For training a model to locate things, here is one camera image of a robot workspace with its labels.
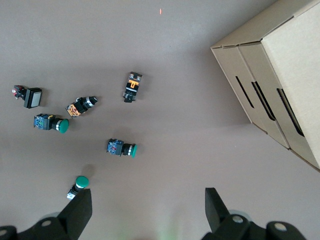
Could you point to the green push button blue body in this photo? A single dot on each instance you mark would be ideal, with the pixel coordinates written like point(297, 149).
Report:
point(117, 147)
point(42, 122)
point(82, 181)

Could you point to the black selector switch orange body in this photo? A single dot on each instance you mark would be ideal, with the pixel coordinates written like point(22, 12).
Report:
point(77, 107)

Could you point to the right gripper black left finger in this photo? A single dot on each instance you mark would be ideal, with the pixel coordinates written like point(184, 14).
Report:
point(75, 217)

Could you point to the brown paper table cover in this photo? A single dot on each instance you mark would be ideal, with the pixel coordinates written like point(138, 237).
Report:
point(175, 75)

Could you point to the brown cardboard box with slots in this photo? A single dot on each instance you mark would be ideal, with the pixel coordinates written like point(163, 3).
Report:
point(287, 62)

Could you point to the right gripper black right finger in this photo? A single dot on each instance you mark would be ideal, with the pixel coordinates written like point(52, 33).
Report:
point(220, 220)

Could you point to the black switch with orange latch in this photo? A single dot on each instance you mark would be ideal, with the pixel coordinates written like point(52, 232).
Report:
point(131, 87)

